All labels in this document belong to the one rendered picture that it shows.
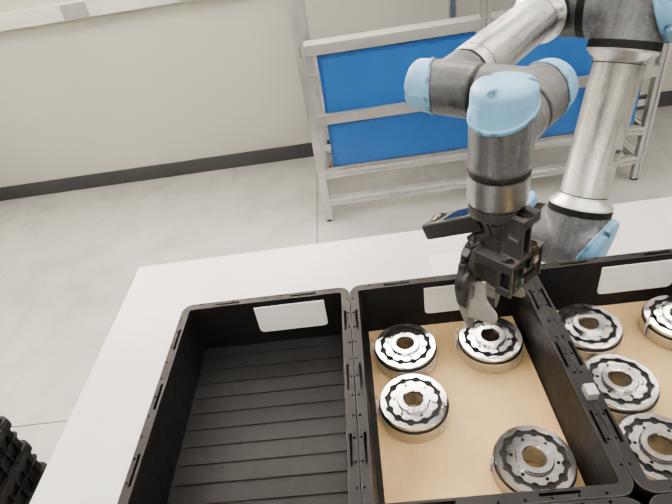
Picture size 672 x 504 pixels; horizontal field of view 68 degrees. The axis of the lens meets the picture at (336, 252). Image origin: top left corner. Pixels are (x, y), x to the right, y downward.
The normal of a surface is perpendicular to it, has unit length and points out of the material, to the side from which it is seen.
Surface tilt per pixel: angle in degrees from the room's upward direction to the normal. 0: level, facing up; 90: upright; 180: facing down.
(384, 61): 90
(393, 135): 90
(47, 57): 90
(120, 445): 0
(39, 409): 0
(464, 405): 0
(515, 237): 90
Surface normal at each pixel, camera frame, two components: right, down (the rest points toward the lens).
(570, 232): -0.48, 0.28
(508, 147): -0.01, 0.59
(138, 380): -0.14, -0.80
